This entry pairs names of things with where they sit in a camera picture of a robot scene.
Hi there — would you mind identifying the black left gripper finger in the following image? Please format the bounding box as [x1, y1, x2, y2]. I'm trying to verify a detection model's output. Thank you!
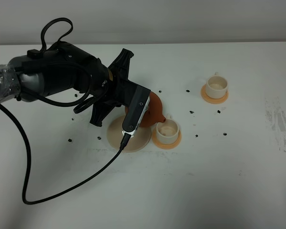
[108, 48, 134, 82]
[90, 102, 122, 126]

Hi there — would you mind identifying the orange coaster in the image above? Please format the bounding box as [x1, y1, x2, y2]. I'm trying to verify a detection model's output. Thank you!
[151, 128, 182, 149]
[200, 85, 229, 104]

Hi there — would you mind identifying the white teacup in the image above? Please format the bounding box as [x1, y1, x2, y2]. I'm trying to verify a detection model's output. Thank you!
[155, 114, 180, 145]
[205, 72, 228, 99]

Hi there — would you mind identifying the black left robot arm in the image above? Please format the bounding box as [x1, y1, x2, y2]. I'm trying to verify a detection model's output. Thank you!
[0, 42, 141, 131]

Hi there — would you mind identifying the near white teacup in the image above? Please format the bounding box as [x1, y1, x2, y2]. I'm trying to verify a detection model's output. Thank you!
[155, 114, 180, 145]

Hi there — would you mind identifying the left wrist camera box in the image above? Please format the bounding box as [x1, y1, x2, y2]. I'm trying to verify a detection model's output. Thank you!
[122, 81, 151, 135]

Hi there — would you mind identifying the black left camera cable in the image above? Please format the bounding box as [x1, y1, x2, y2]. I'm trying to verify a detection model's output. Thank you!
[0, 17, 132, 205]

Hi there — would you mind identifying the far white teacup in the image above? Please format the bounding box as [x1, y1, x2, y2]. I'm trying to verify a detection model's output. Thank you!
[205, 72, 228, 99]

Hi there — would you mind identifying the brown clay teapot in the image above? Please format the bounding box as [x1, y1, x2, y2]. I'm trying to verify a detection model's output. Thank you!
[124, 92, 165, 127]

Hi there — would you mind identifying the beige round teapot saucer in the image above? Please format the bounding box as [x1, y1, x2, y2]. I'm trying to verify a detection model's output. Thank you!
[107, 115, 152, 153]

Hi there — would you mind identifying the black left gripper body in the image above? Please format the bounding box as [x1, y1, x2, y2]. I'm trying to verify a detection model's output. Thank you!
[38, 42, 128, 107]

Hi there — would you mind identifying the near orange coaster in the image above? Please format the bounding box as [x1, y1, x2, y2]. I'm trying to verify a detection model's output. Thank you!
[151, 128, 182, 149]

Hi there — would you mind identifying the far orange coaster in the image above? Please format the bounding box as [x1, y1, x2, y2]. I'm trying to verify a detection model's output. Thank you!
[200, 85, 229, 104]

